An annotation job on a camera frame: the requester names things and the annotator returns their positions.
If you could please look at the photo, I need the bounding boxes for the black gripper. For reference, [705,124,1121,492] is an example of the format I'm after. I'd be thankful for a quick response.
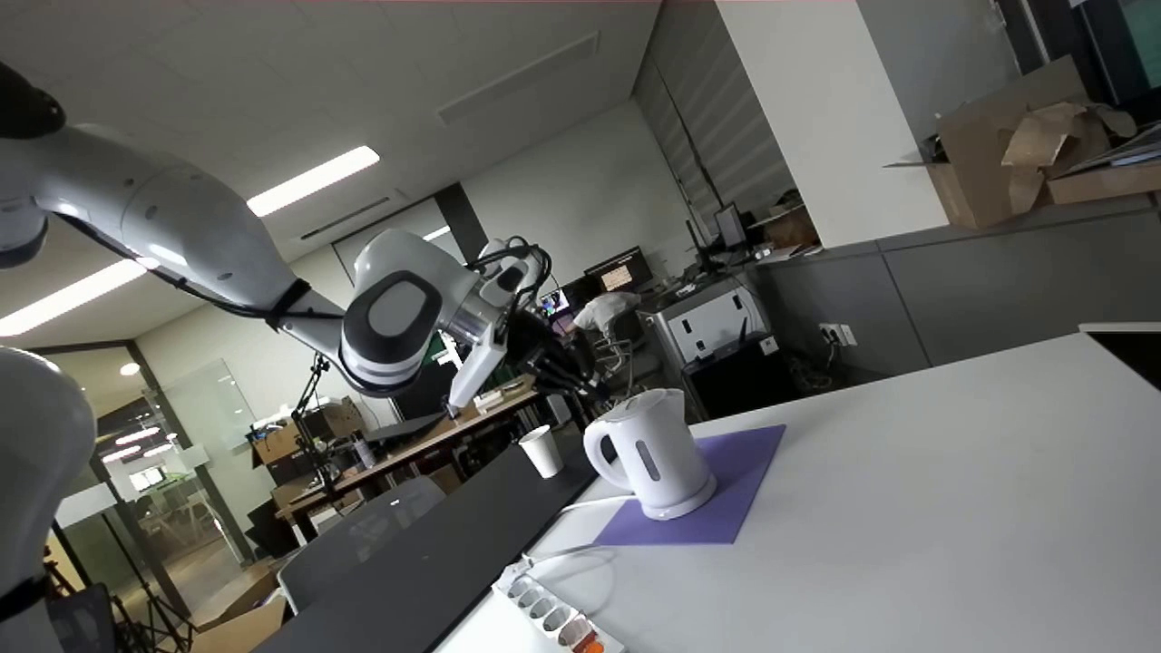
[505,304,605,407]

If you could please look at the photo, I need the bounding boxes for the white electric kettle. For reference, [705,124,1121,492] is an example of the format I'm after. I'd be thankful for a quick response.
[582,386,717,521]

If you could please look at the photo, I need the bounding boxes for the white power strip orange switch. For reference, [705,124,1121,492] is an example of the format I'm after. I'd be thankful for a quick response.
[490,564,626,653]

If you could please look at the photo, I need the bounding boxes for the person in white shirt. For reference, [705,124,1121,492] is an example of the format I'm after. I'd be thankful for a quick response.
[569,288,644,365]

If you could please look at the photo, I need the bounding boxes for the white paper cup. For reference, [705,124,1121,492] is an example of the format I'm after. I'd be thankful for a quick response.
[520,420,569,483]

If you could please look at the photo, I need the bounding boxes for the grey white cabinet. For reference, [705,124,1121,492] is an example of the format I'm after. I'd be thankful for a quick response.
[648,281,777,373]

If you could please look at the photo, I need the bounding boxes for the wooden table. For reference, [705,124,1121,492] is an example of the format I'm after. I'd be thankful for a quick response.
[270,392,540,536]

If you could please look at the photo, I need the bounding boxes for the purple mat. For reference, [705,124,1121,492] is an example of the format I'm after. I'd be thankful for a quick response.
[596,420,792,549]

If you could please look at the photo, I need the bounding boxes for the grey chair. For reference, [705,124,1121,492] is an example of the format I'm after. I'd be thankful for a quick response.
[276,471,449,612]

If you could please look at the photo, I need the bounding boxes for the grey window blinds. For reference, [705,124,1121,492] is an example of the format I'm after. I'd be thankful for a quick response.
[630,0,804,231]

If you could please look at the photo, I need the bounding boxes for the brown cardboard box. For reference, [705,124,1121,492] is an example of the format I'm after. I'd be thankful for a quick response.
[191,567,294,653]

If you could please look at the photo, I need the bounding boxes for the large open cardboard box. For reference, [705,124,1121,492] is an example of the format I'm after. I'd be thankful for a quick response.
[892,51,1139,231]

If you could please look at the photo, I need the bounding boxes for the flat cardboard box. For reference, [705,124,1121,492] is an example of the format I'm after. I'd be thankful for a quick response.
[1045,156,1161,209]

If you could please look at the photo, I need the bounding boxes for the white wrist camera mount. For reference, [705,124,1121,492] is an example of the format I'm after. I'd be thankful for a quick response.
[446,304,513,413]

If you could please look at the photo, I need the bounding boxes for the white kettle cable with plug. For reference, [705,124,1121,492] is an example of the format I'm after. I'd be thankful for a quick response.
[522,529,621,608]

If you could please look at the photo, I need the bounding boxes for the grey partition wall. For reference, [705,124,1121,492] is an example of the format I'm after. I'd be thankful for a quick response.
[753,195,1161,392]

